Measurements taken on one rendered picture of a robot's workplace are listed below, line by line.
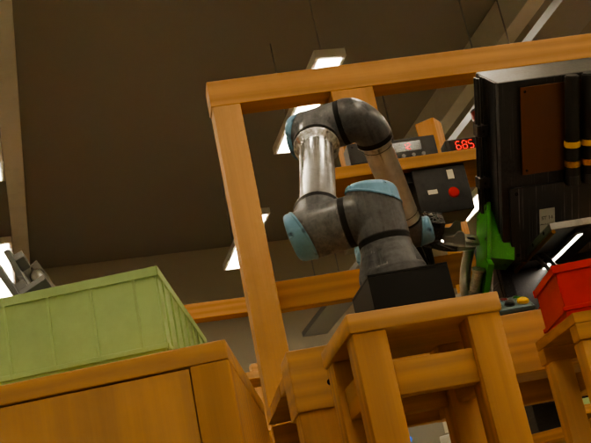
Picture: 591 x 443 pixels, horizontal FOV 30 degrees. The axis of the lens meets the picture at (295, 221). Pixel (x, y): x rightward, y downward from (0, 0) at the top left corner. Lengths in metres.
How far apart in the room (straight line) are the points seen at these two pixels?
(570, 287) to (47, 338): 1.13
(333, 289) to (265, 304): 0.25
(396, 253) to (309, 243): 0.20
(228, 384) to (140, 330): 0.20
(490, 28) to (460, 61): 5.71
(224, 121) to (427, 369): 1.51
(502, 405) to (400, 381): 0.20
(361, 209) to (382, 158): 0.45
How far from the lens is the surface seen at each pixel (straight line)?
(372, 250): 2.36
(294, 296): 3.40
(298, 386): 2.62
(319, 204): 2.44
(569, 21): 6.80
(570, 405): 2.59
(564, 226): 2.95
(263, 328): 3.27
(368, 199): 2.39
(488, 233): 3.07
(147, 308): 2.01
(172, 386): 1.93
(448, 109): 10.31
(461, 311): 2.24
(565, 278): 2.49
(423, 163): 3.39
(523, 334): 2.76
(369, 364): 2.17
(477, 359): 2.23
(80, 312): 2.04
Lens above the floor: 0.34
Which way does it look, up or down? 19 degrees up
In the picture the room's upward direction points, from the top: 12 degrees counter-clockwise
